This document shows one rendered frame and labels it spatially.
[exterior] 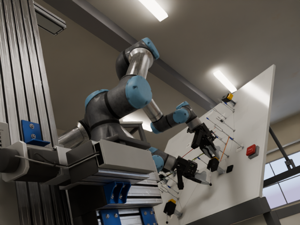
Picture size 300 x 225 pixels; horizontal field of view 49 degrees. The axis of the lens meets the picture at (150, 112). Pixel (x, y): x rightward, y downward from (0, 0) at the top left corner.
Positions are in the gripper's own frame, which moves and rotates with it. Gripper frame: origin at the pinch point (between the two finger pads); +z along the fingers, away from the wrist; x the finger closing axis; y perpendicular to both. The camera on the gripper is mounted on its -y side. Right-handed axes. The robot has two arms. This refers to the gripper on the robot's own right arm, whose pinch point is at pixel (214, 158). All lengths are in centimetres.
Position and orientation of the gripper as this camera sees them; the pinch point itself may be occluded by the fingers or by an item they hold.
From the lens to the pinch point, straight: 184.4
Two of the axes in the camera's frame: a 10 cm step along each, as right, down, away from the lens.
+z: 5.6, 8.2, -0.7
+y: 6.6, -4.0, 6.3
